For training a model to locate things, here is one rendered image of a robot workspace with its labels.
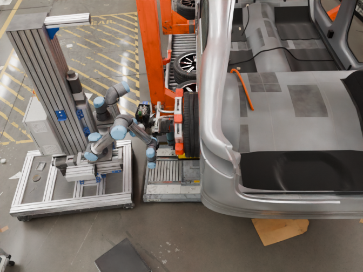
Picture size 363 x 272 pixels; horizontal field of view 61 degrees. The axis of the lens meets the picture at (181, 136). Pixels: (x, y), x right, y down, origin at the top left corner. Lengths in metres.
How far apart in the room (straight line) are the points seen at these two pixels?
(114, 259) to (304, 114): 2.16
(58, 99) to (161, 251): 1.76
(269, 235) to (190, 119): 1.47
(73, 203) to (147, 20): 2.00
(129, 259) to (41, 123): 1.42
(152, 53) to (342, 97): 1.89
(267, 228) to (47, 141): 2.34
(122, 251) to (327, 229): 2.07
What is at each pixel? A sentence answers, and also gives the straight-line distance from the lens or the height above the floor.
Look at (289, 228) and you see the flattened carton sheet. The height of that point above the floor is 0.01.
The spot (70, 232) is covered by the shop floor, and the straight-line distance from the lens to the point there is 3.63.
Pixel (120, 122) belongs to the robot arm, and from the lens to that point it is 2.52.
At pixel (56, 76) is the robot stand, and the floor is 1.61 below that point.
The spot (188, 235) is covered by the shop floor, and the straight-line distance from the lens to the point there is 3.36.
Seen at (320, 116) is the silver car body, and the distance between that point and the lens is 3.15.
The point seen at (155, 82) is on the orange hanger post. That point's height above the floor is 1.04.
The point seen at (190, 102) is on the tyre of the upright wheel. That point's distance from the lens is 2.85.
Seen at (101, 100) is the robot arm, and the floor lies 1.05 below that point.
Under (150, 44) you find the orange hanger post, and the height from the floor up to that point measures 1.49.
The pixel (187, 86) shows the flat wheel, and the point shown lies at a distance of 4.17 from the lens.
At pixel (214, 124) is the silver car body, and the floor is 1.65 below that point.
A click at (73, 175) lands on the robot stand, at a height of 0.73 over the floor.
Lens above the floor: 3.05
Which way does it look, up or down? 47 degrees down
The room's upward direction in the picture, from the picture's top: 4 degrees counter-clockwise
